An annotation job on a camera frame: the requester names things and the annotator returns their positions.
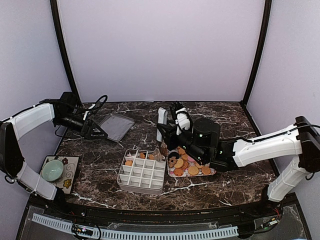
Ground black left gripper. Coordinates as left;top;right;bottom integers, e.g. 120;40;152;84
55;112;108;140

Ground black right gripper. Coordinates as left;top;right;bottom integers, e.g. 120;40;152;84
157;119;208;163

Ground silver metal tongs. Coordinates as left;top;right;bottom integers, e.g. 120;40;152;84
152;107;168;161

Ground silver divided cookie tin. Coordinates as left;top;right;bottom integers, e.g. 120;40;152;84
116;148;167;195

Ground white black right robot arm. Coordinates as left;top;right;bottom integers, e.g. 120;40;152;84
157;116;320;217

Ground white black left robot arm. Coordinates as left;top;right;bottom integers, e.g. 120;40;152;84
0;92;108;218

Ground black chocolate sandwich cookie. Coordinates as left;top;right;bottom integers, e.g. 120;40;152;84
168;151;180;160

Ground floral cookie tray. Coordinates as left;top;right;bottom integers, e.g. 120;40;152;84
166;147;217;178

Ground brown flower jam cookie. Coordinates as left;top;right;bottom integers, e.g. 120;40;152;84
168;156;178;168

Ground silver tin lid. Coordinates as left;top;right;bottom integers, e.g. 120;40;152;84
98;113;135;142

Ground round tan biscuit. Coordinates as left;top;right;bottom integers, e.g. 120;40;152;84
187;165;200;176

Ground orange chip cookie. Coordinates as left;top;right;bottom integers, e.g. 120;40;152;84
173;168;184;177

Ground round orange cookie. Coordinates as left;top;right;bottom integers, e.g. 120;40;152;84
201;166;212;175

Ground floral square coaster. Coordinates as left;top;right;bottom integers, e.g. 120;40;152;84
40;155;79;195

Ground green ceramic cup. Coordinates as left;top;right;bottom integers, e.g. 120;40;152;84
41;159;64;182

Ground right black frame post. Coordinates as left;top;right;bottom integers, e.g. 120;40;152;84
240;0;272;108

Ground black frame post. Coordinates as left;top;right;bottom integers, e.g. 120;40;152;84
240;0;272;108
49;0;81;103

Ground white slotted cable duct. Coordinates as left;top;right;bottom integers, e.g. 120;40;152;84
31;213;239;240

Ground left black frame post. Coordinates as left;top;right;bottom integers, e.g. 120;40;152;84
49;0;81;103

